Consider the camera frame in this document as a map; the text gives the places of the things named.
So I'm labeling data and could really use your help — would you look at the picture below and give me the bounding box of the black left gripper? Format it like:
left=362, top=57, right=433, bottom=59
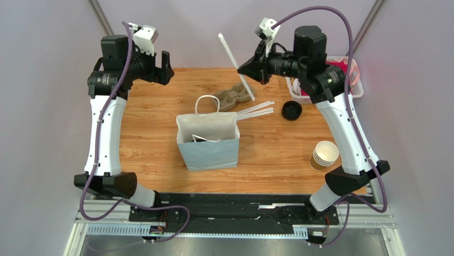
left=123, top=42, right=174, bottom=85

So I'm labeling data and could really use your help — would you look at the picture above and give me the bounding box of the stack of black lids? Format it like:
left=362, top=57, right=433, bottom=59
left=281, top=101, right=303, bottom=121

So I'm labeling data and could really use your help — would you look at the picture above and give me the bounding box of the white straw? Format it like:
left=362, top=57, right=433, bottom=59
left=237, top=101, right=275, bottom=121
left=237, top=101, right=275, bottom=115
left=218, top=33, right=256, bottom=101
left=237, top=107, right=274, bottom=121

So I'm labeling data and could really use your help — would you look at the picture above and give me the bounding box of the light blue paper bag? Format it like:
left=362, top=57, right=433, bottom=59
left=176, top=95, right=240, bottom=172

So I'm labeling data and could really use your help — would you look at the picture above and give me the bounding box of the stack of paper cups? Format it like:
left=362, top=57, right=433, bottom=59
left=310, top=141, right=340, bottom=170

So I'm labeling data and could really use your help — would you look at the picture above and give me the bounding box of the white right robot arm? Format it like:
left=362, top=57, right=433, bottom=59
left=237, top=26, right=390, bottom=213

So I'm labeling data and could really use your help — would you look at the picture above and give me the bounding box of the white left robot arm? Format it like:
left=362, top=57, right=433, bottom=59
left=74, top=35, right=174, bottom=207

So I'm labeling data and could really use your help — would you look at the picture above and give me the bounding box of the white plastic basket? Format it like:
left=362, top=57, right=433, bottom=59
left=286, top=56, right=364, bottom=105

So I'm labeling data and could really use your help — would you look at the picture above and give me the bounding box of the cardboard cup carrier tray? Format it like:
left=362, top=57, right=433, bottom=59
left=213, top=82, right=252, bottom=111

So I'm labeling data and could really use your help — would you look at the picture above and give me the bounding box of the pink folded cloth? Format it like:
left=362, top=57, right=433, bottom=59
left=292, top=57, right=359, bottom=96

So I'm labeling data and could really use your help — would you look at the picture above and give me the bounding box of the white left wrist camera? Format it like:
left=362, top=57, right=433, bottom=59
left=128, top=23, right=159, bottom=57

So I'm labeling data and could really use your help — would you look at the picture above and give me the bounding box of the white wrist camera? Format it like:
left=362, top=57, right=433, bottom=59
left=255, top=17, right=281, bottom=57
left=128, top=23, right=159, bottom=57

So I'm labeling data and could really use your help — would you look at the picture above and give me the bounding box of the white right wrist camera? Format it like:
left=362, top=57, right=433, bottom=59
left=255, top=17, right=281, bottom=57

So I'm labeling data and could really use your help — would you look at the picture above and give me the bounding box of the left aluminium corner post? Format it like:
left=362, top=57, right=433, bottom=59
left=87, top=0, right=114, bottom=36

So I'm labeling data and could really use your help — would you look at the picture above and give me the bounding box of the aluminium corner post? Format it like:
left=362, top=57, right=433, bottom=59
left=87, top=0, right=114, bottom=36
left=352, top=0, right=387, bottom=56

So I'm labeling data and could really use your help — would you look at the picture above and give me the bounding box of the right aluminium corner post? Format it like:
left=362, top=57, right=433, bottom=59
left=352, top=0, right=387, bottom=56

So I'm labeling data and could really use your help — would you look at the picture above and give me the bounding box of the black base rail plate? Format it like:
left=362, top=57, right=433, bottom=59
left=128, top=193, right=339, bottom=236

